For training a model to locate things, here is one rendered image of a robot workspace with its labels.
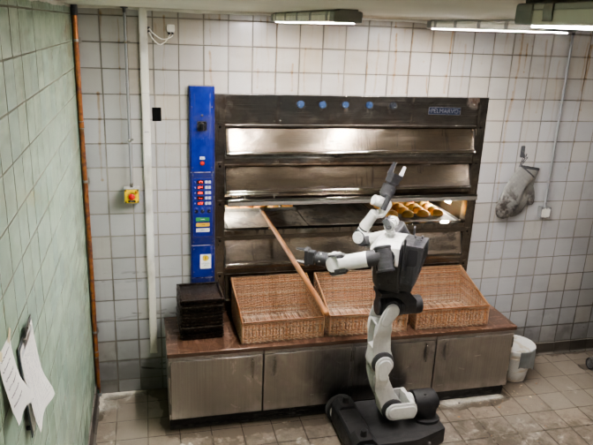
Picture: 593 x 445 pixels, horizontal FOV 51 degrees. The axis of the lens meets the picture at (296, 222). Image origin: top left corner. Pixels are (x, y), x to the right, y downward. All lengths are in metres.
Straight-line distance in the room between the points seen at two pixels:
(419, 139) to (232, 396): 2.16
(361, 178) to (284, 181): 0.55
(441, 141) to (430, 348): 1.45
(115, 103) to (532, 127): 2.93
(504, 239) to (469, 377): 1.10
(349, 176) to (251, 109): 0.83
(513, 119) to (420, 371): 1.92
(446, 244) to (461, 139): 0.80
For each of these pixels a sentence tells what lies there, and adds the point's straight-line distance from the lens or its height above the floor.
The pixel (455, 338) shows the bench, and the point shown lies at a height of 0.52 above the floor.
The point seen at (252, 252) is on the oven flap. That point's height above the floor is 1.01.
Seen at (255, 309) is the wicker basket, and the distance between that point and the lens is 4.41.
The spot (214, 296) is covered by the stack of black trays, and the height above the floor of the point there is 0.85.
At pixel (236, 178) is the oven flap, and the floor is 1.54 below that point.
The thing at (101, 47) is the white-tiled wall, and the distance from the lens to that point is 4.01.
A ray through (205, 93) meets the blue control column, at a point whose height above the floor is 2.11.
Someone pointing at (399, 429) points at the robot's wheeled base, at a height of 0.17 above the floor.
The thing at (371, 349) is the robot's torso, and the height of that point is 0.70.
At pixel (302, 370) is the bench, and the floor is 0.38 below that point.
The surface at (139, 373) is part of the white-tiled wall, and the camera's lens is 4.66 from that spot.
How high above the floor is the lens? 2.53
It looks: 18 degrees down
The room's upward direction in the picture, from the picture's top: 2 degrees clockwise
